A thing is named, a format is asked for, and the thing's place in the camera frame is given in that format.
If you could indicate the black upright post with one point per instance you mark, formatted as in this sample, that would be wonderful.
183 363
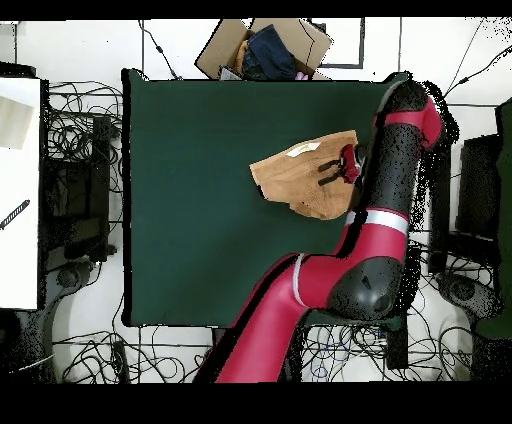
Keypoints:
440 224

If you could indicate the black office chair base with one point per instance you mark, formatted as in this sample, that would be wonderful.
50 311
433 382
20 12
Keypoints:
68 278
464 290

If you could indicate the black flat panel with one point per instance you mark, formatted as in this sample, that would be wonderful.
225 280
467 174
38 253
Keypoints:
478 184

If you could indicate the black equipment rack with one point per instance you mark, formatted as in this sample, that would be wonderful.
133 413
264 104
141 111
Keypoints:
76 200

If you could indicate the orange cloth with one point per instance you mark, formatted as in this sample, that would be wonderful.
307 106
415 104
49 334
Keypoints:
240 56

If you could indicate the black power strip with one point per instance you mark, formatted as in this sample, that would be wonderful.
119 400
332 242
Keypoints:
120 360

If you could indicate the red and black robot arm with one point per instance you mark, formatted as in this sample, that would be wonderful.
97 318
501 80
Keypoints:
380 248

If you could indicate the orange terry towel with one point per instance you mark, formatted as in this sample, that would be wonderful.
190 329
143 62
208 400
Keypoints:
288 180

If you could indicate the dark green table cloth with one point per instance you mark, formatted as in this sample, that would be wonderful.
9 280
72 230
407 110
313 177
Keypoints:
180 200

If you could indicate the pink cloth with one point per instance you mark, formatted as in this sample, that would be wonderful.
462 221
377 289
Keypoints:
302 76

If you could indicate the dark blue jeans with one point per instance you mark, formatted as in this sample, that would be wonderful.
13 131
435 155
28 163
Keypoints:
272 52

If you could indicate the black rectangular box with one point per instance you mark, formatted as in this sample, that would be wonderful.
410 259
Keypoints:
396 348

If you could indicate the white table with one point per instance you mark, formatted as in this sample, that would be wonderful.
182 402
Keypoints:
20 240

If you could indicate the brown cardboard box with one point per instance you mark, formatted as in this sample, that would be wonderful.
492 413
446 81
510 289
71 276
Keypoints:
216 52

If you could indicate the black ridged tool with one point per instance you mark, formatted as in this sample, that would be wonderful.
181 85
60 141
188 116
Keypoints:
15 214

